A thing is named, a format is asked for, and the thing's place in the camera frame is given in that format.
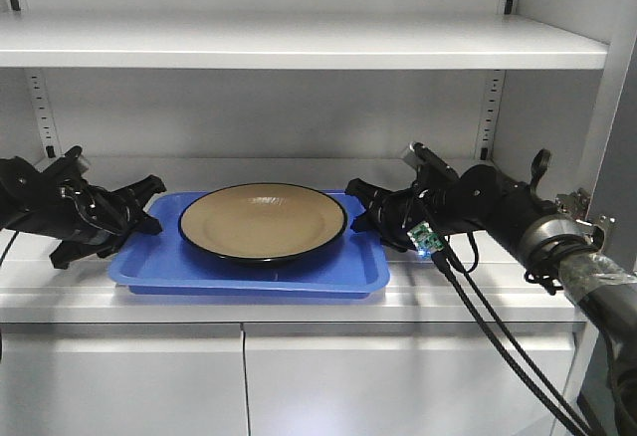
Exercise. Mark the green circuit board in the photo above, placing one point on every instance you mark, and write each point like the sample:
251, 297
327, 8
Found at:
425, 240

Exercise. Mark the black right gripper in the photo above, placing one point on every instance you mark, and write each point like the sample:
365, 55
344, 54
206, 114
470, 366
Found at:
401, 210

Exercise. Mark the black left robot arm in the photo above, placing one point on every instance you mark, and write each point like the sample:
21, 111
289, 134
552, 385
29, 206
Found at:
58, 202

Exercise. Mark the white cabinet with shelves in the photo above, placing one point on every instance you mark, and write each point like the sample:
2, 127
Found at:
210, 93

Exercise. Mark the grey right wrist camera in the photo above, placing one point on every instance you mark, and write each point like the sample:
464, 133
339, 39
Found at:
417, 154

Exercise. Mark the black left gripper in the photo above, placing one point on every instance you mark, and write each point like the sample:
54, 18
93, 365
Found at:
102, 219

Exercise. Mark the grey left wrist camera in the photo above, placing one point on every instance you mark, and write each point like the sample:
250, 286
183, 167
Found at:
82, 164

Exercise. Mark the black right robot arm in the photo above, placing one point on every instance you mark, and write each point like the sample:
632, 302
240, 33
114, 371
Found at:
547, 242

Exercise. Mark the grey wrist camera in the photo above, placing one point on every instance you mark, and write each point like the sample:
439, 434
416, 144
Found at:
417, 154
82, 164

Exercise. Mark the beige plate with black rim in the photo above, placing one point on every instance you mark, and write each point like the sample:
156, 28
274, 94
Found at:
262, 222

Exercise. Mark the blue plastic tray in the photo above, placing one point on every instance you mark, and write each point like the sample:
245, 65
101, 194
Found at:
352, 267

